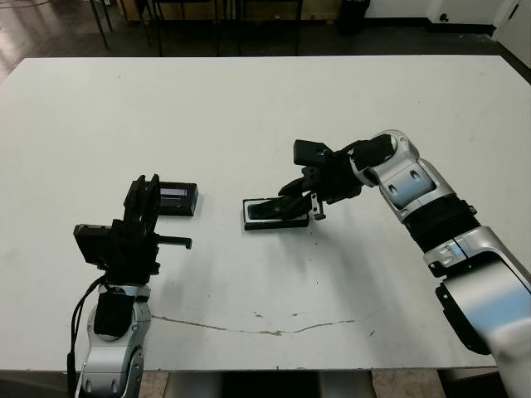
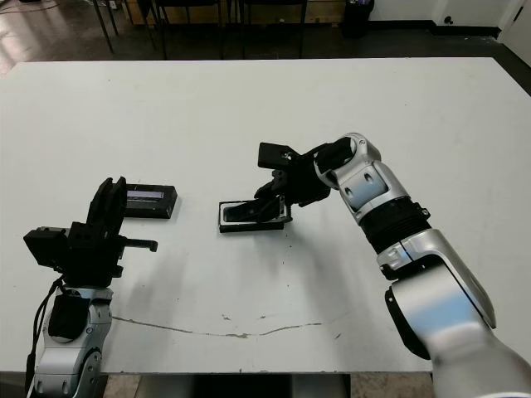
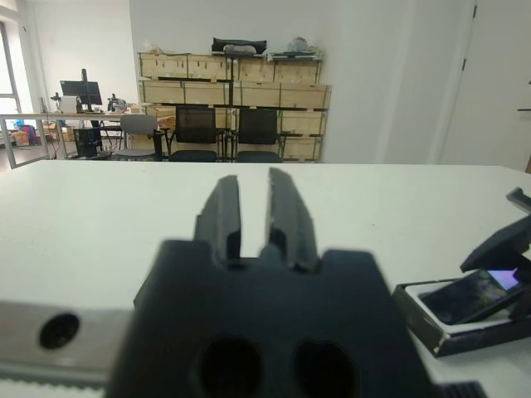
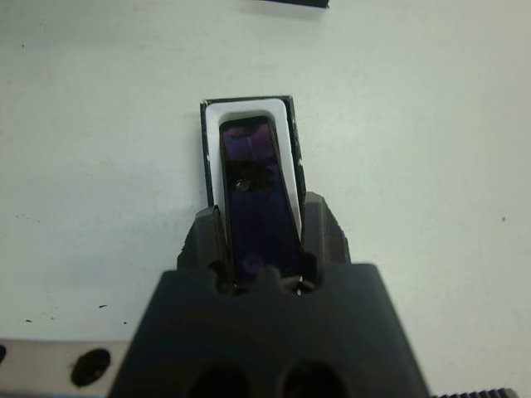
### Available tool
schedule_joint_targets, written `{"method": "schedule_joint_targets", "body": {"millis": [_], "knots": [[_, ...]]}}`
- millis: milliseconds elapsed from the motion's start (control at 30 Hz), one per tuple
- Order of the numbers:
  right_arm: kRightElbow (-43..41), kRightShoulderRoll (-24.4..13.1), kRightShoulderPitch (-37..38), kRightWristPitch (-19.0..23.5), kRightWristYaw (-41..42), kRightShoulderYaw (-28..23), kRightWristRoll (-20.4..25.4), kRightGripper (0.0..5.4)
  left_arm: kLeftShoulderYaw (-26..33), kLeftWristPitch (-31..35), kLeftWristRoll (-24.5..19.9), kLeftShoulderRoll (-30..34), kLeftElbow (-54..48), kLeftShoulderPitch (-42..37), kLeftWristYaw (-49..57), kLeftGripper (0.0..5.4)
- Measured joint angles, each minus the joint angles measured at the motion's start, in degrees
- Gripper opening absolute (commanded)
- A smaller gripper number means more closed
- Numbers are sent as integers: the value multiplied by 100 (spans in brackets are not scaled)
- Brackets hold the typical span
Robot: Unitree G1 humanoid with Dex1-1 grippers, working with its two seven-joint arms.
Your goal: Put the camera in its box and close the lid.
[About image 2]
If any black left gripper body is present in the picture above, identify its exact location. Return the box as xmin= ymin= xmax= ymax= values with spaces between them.
xmin=61 ymin=219 xmax=159 ymax=288

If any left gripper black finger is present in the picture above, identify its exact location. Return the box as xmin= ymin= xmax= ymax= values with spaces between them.
xmin=85 ymin=177 xmax=115 ymax=225
xmin=108 ymin=176 xmax=128 ymax=225

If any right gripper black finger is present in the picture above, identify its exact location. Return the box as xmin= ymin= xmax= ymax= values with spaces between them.
xmin=247 ymin=195 xmax=285 ymax=221
xmin=253 ymin=179 xmax=288 ymax=201

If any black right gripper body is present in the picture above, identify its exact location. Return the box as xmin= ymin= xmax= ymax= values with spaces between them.
xmin=273 ymin=151 xmax=333 ymax=223

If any black box lid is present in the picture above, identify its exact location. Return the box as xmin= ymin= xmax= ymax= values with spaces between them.
xmin=124 ymin=183 xmax=180 ymax=221

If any black box with white insert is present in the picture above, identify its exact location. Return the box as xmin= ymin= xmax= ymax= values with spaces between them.
xmin=217 ymin=198 xmax=294 ymax=234

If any black trash bin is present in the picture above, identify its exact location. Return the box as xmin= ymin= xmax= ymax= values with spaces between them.
xmin=340 ymin=0 xmax=376 ymax=39

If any black metal table leg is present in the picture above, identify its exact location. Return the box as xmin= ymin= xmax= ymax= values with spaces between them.
xmin=93 ymin=0 xmax=115 ymax=53

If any dark grey robot body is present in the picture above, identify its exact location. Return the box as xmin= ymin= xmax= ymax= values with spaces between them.
xmin=140 ymin=371 xmax=352 ymax=398

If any white door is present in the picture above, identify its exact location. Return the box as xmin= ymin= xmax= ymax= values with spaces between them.
xmin=497 ymin=0 xmax=531 ymax=67

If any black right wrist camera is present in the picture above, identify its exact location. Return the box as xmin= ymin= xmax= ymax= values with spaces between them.
xmin=256 ymin=142 xmax=304 ymax=170

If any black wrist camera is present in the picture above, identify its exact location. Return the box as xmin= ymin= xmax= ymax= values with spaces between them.
xmin=256 ymin=142 xmax=304 ymax=170
xmin=22 ymin=226 xmax=74 ymax=273

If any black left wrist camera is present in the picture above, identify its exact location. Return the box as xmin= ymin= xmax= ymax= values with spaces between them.
xmin=22 ymin=226 xmax=74 ymax=273

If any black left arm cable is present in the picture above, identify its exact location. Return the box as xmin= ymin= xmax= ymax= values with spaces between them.
xmin=24 ymin=277 xmax=63 ymax=386

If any black wall baseboard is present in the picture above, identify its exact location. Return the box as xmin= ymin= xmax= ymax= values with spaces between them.
xmin=368 ymin=19 xmax=499 ymax=39

